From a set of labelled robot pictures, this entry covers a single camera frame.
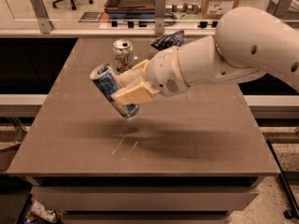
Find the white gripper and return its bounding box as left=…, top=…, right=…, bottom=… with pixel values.
left=111, top=46, right=189, bottom=105

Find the blue silver Red Bull can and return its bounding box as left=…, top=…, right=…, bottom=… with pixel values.
left=90, top=63, right=139, bottom=119

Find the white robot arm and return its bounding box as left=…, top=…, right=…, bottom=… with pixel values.
left=112, top=7, right=299, bottom=105

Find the white green 7UP can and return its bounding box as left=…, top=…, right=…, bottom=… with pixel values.
left=112, top=39, right=135, bottom=74

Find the crumpled blue chip bag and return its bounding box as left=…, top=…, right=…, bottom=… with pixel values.
left=150, top=30, right=185, bottom=50

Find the cardboard box at left floor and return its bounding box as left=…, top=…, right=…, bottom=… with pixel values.
left=0, top=142, right=21, bottom=171

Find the bin with trash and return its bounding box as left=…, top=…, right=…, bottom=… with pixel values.
left=16, top=194, right=62, bottom=224

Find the middle metal glass bracket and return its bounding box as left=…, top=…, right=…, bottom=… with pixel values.
left=155, top=0, right=165, bottom=35

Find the metal glass bracket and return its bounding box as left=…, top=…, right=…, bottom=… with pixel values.
left=155, top=0, right=165, bottom=35
left=30, top=0, right=53, bottom=34
left=273, top=0, right=292, bottom=20

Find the left metal glass bracket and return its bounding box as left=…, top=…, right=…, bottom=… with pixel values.
left=30, top=0, right=53, bottom=34

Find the right metal glass bracket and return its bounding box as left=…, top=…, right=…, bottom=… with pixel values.
left=273, top=0, right=292, bottom=20

